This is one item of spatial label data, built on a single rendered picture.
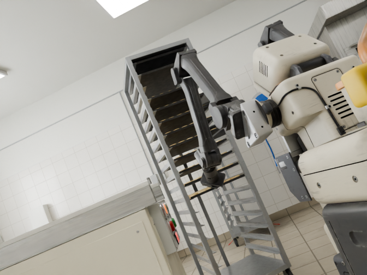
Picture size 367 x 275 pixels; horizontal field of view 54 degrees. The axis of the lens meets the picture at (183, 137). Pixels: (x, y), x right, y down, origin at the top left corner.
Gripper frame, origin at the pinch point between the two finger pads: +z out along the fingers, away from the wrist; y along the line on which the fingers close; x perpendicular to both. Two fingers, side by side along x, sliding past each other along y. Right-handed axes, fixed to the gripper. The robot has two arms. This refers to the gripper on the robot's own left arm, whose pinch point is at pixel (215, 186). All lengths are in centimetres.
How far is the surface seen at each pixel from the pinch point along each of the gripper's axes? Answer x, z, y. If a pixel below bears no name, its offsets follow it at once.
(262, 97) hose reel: -235, 232, 34
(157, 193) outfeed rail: 25, -44, 7
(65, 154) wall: -119, 262, 311
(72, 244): 52, -69, 13
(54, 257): 56, -68, 17
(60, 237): 51, -69, 17
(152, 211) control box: 37, -64, -2
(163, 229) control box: 41, -61, -6
